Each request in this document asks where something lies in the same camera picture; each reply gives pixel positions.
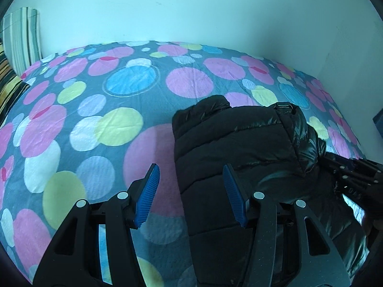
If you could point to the dark blue object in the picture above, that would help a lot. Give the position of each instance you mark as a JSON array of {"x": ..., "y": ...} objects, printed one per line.
[{"x": 378, "y": 124}]

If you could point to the black puffer jacket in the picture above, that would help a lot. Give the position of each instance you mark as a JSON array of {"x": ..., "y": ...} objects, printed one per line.
[{"x": 239, "y": 143}]

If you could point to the yellow black striped pillow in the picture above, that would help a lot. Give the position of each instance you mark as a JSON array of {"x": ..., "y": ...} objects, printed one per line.
[{"x": 9, "y": 86}]

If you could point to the grey bed sheet coloured circles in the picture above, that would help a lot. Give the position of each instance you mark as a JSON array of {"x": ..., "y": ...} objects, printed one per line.
[{"x": 89, "y": 125}]

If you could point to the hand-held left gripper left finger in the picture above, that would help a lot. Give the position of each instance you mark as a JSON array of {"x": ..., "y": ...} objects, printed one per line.
[{"x": 148, "y": 197}]

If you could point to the grey striped pillow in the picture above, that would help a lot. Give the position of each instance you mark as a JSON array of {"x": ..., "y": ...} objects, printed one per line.
[{"x": 22, "y": 41}]

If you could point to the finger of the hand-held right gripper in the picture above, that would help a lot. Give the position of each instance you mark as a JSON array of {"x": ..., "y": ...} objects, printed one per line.
[
  {"x": 347, "y": 185},
  {"x": 338, "y": 162}
]

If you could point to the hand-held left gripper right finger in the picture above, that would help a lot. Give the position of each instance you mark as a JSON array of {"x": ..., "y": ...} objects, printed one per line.
[{"x": 235, "y": 197}]

